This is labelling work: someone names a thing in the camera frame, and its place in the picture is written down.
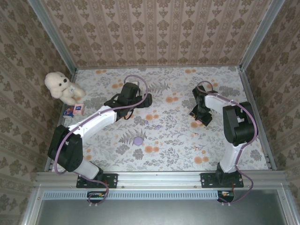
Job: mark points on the aluminium corner post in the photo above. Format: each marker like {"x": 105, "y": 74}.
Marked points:
{"x": 54, "y": 37}
{"x": 260, "y": 35}

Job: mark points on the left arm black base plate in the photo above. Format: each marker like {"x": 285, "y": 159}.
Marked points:
{"x": 112, "y": 180}

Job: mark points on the grey metal sheet panel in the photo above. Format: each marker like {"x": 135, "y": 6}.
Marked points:
{"x": 159, "y": 213}

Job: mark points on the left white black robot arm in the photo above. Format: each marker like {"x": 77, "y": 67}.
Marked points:
{"x": 93, "y": 122}

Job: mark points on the aluminium mounting rail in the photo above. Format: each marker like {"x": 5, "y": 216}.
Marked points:
{"x": 159, "y": 179}

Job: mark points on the small circuit board with connectors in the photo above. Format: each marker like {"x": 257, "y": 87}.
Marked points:
{"x": 226, "y": 194}
{"x": 96, "y": 194}

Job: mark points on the small blue box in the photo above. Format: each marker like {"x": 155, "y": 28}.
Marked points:
{"x": 68, "y": 112}

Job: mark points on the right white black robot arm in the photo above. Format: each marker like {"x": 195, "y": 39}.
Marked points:
{"x": 230, "y": 154}

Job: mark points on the pink earbud charging case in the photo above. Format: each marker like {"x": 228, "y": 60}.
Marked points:
{"x": 198, "y": 122}

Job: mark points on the aluminium side rail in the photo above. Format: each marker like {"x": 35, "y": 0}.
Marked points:
{"x": 61, "y": 120}
{"x": 255, "y": 112}

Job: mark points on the floral patterned table mat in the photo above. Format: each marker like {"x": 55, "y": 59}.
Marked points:
{"x": 164, "y": 152}

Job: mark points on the small pink tissue box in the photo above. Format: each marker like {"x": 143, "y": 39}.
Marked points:
{"x": 78, "y": 109}

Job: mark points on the white teddy bear plush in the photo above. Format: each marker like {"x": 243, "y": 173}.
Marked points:
{"x": 58, "y": 86}

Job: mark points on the purple earbud charging case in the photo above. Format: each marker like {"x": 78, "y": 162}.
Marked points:
{"x": 138, "y": 140}

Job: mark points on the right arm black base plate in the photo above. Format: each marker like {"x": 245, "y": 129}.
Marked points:
{"x": 207, "y": 180}

